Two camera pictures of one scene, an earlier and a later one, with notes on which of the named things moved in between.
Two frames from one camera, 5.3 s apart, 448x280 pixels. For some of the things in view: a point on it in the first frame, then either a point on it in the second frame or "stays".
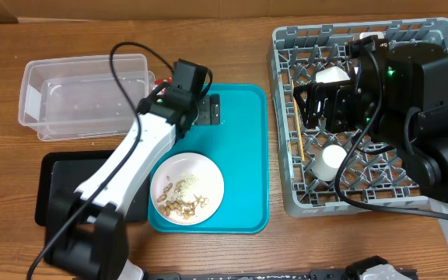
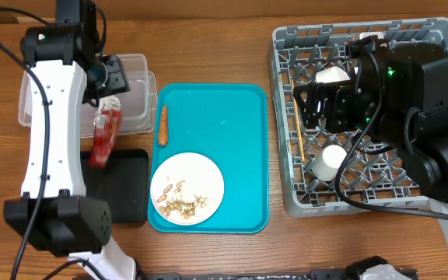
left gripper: x=210 y=109 to x=119 y=83
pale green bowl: x=331 y=75 stays
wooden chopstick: x=297 y=125 stays
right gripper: x=337 y=95 stays
